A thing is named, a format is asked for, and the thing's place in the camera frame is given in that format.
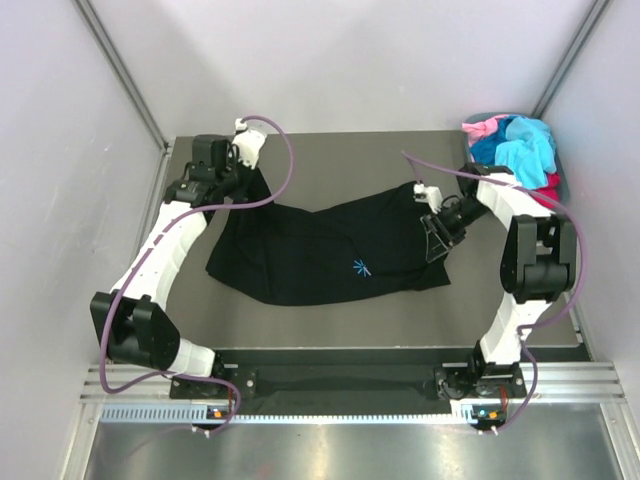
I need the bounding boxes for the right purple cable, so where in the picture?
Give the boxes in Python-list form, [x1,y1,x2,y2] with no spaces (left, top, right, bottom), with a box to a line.
[400,148,586,434]

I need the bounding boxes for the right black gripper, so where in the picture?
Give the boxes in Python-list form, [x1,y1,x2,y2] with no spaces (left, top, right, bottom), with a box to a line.
[422,198,491,262]

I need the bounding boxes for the blue-grey laundry basket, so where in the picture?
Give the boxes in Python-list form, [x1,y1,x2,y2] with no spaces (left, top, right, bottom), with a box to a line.
[461,113,568,201]

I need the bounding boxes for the purple cable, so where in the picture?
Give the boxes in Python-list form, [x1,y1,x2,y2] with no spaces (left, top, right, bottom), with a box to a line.
[400,148,586,434]
[98,114,295,434]

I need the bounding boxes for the pink t shirt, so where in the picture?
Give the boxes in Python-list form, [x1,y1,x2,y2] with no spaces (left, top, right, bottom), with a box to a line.
[461,114,508,146]

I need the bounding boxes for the right aluminium corner post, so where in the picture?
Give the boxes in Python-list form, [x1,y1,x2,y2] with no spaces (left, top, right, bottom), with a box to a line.
[531,0,613,119]

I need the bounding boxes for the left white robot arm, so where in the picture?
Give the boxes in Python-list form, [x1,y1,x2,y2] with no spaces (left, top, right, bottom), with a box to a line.
[90,128,267,397]

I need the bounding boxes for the dark blue t shirt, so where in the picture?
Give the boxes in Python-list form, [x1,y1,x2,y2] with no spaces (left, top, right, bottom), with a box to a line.
[470,126,506,165]

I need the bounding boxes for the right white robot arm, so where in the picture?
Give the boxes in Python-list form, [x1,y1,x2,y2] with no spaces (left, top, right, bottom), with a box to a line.
[413,163,578,400]

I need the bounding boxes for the aluminium corner post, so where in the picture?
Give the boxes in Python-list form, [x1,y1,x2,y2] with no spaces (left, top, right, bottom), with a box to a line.
[71,0,169,152]
[531,0,613,119]

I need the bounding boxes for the light cyan t shirt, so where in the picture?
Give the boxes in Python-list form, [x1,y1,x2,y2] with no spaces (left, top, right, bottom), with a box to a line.
[495,116,557,190]

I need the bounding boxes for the red t shirt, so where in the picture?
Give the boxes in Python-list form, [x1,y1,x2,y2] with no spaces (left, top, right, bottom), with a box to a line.
[530,173,561,208]

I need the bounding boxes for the grey slotted cable duct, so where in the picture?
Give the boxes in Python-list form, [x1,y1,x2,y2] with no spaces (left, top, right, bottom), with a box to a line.
[99,402,504,427]

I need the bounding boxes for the left aluminium corner post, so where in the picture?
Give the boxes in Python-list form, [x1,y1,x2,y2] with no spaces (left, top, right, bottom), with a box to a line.
[71,0,169,152]

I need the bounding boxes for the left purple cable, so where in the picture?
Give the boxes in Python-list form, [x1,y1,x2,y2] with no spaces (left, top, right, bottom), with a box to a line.
[98,114,295,434]

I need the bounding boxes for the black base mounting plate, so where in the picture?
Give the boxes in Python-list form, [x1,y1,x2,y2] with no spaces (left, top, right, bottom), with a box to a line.
[169,347,531,404]

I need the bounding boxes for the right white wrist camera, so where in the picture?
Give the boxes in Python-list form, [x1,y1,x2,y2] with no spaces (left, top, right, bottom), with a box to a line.
[413,182,444,213]

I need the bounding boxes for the black t shirt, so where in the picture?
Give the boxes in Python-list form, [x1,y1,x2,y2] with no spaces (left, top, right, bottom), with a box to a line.
[206,183,450,306]

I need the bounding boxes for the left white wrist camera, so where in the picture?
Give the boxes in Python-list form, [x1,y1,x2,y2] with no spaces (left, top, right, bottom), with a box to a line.
[232,118,267,170]

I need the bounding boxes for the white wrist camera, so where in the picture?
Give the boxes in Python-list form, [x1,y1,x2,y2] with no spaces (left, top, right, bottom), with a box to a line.
[413,182,444,213]
[232,118,267,170]

